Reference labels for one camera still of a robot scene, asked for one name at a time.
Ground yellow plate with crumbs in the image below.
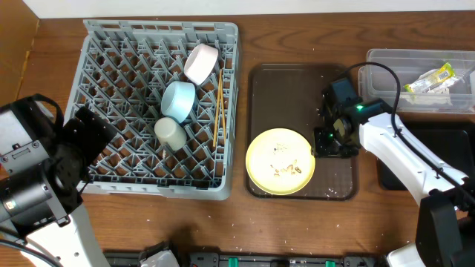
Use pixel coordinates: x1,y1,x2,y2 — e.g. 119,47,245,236
245,128,315,195

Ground cream white cup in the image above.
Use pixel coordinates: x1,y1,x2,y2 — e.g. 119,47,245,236
154,117,187,151

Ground yellow green snack wrapper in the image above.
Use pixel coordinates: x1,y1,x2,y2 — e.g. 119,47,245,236
404,63,455,93

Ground light blue bowl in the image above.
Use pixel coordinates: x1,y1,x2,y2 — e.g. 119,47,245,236
160,81,196,123

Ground wooden chopstick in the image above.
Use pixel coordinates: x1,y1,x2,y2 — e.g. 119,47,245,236
213,70,223,147
218,69,226,140

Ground pink bowl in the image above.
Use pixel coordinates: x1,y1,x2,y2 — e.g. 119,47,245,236
184,44,218,85

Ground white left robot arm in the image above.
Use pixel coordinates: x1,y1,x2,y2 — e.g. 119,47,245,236
1,94,116,266

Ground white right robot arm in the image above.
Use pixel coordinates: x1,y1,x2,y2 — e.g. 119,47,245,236
312,78,474,267

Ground clear plastic waste bin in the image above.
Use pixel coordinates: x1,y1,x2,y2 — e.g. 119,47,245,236
367,49,474,113

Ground dark brown serving tray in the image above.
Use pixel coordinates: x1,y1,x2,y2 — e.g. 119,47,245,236
246,63,358,201

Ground grey plastic dish rack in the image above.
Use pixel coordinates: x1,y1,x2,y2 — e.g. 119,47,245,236
65,19,240,200

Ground black rectangular bin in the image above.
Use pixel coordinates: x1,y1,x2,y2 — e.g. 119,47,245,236
376,122,475,192

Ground black equipment rail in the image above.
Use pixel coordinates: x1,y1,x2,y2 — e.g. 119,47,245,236
104,242,388,267

